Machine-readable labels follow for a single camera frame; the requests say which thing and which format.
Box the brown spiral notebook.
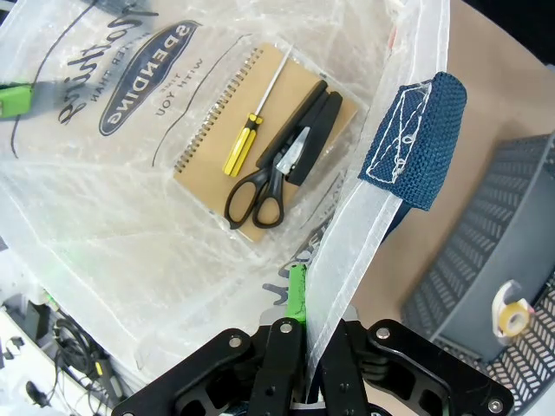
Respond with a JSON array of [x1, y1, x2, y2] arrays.
[[173, 42, 361, 244]]

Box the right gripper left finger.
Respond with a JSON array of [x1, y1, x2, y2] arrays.
[[112, 263, 310, 416]]

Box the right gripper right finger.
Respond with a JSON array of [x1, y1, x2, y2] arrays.
[[320, 318, 515, 416]]

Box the black handled scissors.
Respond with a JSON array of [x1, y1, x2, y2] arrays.
[[224, 125, 311, 231]]

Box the finger of the left gripper with green tip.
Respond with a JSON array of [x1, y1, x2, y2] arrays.
[[0, 81, 36, 120]]

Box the black stapler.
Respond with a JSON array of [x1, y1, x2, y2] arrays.
[[255, 79, 344, 188]]

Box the translucent shopping bag blue handles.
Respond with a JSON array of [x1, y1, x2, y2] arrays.
[[0, 0, 470, 406]]

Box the white tape dispenser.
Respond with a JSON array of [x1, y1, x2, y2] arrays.
[[491, 280, 537, 347]]

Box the black cable bundle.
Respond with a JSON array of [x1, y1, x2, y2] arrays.
[[23, 302, 127, 411]]

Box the yellow black screwdriver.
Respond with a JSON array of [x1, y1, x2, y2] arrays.
[[221, 42, 297, 177]]

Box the grey plastic basket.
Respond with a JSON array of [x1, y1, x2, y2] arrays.
[[400, 133, 555, 413]]

